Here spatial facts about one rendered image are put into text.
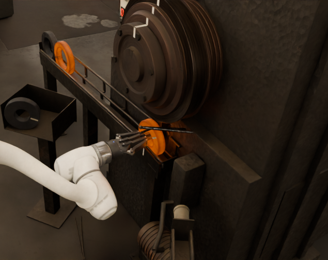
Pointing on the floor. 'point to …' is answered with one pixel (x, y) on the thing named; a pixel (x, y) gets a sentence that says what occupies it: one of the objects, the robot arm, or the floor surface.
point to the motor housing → (143, 237)
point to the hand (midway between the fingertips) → (151, 134)
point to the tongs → (79, 239)
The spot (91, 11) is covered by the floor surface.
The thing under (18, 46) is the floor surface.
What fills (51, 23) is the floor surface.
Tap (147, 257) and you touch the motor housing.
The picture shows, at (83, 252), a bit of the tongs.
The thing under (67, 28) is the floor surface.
